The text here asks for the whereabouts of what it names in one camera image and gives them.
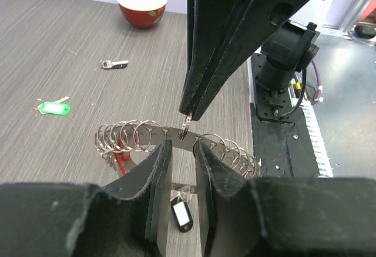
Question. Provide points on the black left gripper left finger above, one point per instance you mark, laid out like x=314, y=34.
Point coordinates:
x=128, y=217

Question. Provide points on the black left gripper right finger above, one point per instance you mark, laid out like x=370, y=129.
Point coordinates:
x=282, y=216

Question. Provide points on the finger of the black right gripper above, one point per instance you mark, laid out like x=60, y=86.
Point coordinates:
x=221, y=34
x=270, y=16

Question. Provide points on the metal disc keyring holder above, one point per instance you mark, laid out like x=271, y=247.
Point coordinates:
x=176, y=148

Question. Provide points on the green tag key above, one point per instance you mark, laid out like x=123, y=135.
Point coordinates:
x=58, y=107

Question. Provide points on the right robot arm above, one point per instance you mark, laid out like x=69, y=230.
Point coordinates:
x=286, y=46

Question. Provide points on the black key tag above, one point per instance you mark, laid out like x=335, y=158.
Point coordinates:
x=181, y=214

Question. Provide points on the red key tag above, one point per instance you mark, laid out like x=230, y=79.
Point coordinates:
x=123, y=163

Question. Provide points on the red cream bowl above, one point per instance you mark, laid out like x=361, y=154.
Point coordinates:
x=142, y=14

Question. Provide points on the silver black key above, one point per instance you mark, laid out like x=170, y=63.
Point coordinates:
x=108, y=64

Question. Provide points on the white slotted cable duct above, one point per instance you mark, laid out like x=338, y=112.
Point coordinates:
x=322, y=159

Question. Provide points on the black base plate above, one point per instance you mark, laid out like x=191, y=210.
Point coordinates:
x=281, y=148

